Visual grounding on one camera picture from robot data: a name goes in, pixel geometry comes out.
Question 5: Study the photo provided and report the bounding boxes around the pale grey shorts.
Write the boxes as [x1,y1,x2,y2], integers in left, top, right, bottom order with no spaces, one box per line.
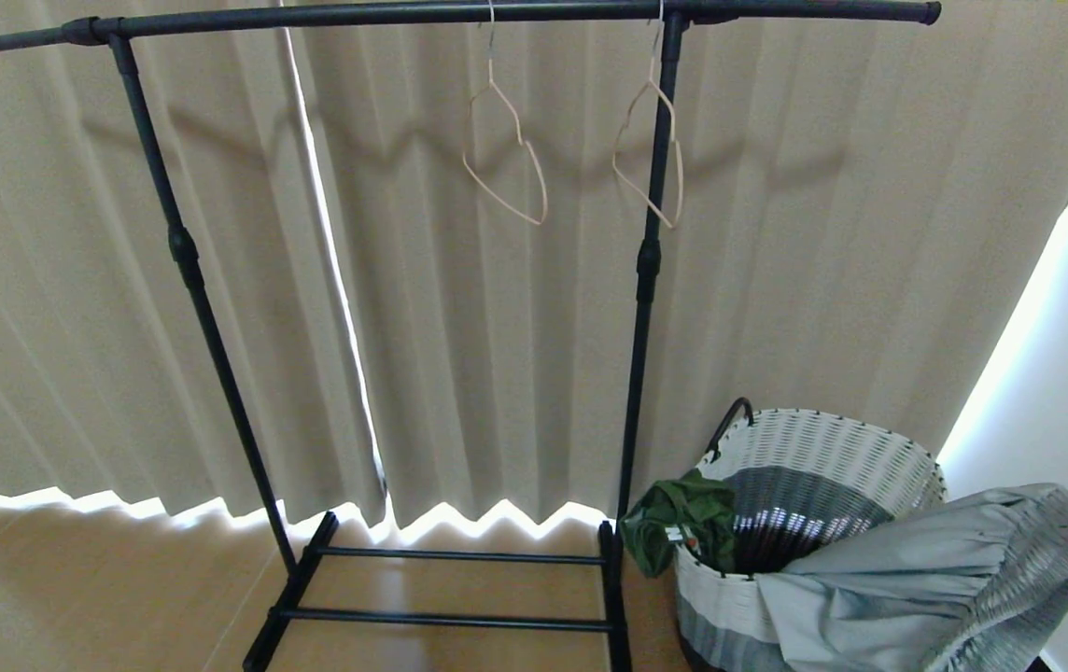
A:
[756,483,1068,672]

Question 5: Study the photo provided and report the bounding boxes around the pink clothes hanger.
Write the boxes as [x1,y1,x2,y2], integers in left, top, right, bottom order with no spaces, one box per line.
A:
[612,0,685,231]
[461,0,550,227]

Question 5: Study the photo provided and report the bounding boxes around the white laundry basket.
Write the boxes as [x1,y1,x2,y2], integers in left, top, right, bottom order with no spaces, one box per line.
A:
[674,399,949,672]

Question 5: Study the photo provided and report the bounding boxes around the black clothes rack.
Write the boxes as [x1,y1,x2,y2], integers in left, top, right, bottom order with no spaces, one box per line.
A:
[0,0,943,672]

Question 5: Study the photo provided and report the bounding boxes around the green garment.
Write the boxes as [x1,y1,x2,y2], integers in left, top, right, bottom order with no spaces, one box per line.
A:
[620,469,738,578]

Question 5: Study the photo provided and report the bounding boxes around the beige curtain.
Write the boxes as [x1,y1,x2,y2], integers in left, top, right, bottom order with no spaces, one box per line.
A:
[0,0,1068,552]

